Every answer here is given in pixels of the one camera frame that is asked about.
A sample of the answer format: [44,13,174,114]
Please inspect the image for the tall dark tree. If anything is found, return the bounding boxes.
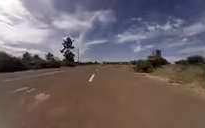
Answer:
[59,36,77,64]

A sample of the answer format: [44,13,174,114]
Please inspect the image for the row of bushes and trees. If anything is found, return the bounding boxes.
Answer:
[0,50,78,74]

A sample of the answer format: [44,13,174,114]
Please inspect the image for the dry grass verge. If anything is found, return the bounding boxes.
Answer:
[131,63,205,91]

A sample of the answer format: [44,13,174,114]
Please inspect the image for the grey building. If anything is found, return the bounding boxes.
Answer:
[147,49,163,61]

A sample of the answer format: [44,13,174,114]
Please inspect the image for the white dashed centre line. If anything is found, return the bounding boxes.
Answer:
[87,68,100,83]

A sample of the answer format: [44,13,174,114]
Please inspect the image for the green bushes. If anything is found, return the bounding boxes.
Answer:
[131,57,171,74]

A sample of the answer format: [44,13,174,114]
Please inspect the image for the reddish brown asphalt road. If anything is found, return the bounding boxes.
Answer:
[0,63,205,128]

